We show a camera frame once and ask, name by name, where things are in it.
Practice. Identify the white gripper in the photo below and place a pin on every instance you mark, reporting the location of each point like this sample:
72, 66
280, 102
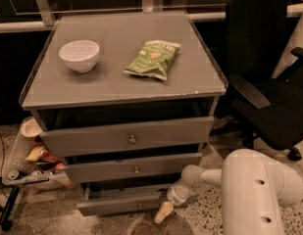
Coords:
177, 193

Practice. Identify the grey bottom drawer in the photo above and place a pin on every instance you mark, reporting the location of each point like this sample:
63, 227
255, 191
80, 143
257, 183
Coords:
108, 199

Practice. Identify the grey drawer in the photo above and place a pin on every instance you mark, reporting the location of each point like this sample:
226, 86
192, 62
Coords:
130, 136
108, 199
130, 168

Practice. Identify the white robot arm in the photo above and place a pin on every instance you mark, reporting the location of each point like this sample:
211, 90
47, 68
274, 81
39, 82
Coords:
253, 185

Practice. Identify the grey middle drawer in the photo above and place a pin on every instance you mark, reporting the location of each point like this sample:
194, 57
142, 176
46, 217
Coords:
130, 168

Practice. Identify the grey drawer cabinet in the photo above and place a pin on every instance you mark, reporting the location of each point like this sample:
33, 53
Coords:
61, 98

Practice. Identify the grey top drawer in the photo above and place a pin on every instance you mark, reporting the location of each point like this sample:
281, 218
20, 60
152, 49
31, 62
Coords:
130, 136

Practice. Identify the red snack packet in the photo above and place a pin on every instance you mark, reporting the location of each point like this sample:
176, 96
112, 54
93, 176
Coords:
49, 158

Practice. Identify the yellow snack packet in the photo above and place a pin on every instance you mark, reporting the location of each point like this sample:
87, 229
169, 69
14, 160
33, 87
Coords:
35, 154

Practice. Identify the black office chair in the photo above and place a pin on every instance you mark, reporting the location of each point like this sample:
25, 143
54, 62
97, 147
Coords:
261, 106

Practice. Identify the green chip bag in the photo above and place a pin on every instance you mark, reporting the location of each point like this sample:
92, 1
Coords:
154, 59

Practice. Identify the soda can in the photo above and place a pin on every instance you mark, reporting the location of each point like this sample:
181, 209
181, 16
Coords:
14, 175

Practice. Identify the white cup in bin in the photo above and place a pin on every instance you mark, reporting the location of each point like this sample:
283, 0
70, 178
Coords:
30, 128

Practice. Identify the black stand leg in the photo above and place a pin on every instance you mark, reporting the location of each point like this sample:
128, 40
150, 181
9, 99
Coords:
5, 222

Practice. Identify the white ceramic bowl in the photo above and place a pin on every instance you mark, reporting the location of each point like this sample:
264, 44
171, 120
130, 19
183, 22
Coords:
80, 55

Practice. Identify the metal railing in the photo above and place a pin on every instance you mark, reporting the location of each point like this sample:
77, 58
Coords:
43, 7

